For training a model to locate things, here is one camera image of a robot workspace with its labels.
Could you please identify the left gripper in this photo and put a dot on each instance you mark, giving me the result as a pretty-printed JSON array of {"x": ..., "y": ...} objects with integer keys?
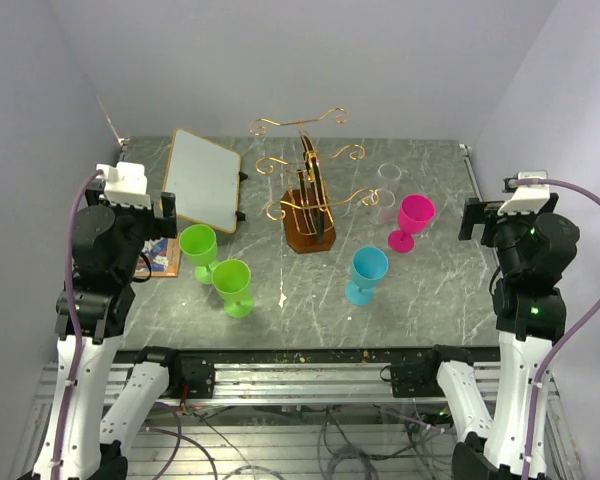
[{"x": 157, "y": 226}]

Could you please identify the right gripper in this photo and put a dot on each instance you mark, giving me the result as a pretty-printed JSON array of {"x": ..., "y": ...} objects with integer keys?
[{"x": 482, "y": 211}]

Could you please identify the green wine glass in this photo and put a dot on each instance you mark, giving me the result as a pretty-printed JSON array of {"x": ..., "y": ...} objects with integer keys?
[
  {"x": 232, "y": 281},
  {"x": 199, "y": 245}
]

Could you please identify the pink plastic wine glass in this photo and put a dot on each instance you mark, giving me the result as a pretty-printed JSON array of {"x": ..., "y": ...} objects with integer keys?
[{"x": 414, "y": 215}]

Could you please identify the green wine glass front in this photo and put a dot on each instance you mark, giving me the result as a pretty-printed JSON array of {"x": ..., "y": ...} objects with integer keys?
[{"x": 232, "y": 281}]

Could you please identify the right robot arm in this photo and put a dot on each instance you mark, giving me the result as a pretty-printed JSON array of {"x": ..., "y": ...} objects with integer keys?
[{"x": 533, "y": 250}]

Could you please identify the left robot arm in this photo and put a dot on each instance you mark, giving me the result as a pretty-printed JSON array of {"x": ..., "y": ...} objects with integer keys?
[{"x": 84, "y": 439}]

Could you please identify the blue plastic wine glass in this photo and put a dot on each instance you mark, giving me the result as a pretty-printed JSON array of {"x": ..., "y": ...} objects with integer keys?
[{"x": 369, "y": 266}]

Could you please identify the framed picture card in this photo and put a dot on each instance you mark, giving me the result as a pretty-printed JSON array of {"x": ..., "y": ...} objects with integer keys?
[{"x": 164, "y": 256}]

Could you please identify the clear plastic cup front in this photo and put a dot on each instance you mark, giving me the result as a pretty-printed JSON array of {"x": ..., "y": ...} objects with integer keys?
[{"x": 382, "y": 211}]

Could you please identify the clear plastic cup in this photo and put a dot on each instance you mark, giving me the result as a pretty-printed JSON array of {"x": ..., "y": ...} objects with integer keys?
[
  {"x": 382, "y": 211},
  {"x": 389, "y": 176}
]

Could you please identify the clear plastic cup rear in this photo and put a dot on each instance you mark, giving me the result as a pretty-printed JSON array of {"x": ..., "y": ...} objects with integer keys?
[{"x": 389, "y": 176}]

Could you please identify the small whiteboard yellow frame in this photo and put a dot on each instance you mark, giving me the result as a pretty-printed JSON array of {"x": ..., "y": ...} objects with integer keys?
[{"x": 205, "y": 178}]

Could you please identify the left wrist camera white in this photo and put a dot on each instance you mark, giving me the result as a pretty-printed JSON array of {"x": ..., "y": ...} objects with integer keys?
[{"x": 125, "y": 184}]

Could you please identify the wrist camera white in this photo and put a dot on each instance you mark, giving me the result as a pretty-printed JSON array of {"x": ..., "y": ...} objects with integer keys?
[
  {"x": 125, "y": 184},
  {"x": 528, "y": 194}
]

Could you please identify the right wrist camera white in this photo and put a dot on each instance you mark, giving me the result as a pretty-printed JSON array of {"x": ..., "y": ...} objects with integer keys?
[{"x": 528, "y": 194}]

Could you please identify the gold wire glass rack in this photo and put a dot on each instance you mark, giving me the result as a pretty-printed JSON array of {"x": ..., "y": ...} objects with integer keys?
[{"x": 305, "y": 208}]

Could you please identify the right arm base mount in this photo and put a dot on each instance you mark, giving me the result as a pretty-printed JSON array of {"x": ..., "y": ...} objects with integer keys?
[{"x": 413, "y": 379}]

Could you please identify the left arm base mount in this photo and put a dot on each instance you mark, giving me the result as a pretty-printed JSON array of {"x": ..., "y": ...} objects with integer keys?
[{"x": 196, "y": 377}]

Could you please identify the aluminium rail frame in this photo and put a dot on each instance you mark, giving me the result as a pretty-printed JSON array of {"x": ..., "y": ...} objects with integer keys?
[{"x": 300, "y": 380}]

